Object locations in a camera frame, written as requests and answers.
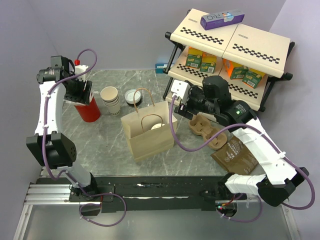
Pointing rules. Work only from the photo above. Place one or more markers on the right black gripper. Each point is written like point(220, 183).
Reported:
point(181, 109)

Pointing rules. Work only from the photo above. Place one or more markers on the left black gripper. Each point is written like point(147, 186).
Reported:
point(82, 96)

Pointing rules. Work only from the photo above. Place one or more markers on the white plastic cup lid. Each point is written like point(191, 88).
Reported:
point(158, 125)

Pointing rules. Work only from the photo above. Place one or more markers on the kraft paper bag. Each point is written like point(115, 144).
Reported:
point(143, 142)

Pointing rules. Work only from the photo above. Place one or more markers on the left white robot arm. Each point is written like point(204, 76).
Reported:
point(61, 81)

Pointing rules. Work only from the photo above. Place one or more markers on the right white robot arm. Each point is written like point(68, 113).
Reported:
point(281, 177)

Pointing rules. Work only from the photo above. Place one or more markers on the brown coffee bean pouch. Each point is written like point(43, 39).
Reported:
point(235, 157)

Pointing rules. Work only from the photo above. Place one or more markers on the pulp cup carrier tray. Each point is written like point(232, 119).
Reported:
point(201, 126)

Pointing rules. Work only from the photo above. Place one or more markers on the red cup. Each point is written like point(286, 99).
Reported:
point(89, 113)

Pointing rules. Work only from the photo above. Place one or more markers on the stack of paper cups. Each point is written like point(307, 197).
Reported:
point(110, 97)

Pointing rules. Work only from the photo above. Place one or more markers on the blue small box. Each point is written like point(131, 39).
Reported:
point(160, 68)

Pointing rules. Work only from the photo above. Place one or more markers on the stack of cup lids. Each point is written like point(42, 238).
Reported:
point(130, 96)

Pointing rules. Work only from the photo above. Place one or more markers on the green yellow carton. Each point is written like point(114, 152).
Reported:
point(194, 58)
point(208, 63)

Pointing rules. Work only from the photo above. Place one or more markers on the orange box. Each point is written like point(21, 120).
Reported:
point(229, 65)

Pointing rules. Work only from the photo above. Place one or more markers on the beige checkered shelf rack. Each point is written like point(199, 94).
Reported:
point(251, 47)

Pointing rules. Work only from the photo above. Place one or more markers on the purple box on shelf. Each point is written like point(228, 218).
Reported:
point(221, 19)

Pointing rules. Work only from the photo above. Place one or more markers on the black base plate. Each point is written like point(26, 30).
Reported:
point(150, 193)

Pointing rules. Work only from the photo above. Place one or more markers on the aluminium rail frame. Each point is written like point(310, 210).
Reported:
point(41, 195)

